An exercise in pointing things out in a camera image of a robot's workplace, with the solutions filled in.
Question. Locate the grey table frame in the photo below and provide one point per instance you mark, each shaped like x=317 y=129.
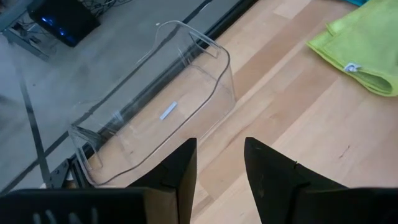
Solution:
x=28 y=46

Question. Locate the clear plastic bin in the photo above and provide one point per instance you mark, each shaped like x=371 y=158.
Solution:
x=186 y=93

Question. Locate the black computer blue lights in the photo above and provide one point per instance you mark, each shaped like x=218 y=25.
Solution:
x=71 y=21

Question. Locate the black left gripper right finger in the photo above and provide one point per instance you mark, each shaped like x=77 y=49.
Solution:
x=311 y=205

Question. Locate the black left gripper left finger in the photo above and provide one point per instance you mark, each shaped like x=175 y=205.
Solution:
x=93 y=205

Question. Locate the lime green microfiber towel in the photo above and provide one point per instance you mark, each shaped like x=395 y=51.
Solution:
x=363 y=40

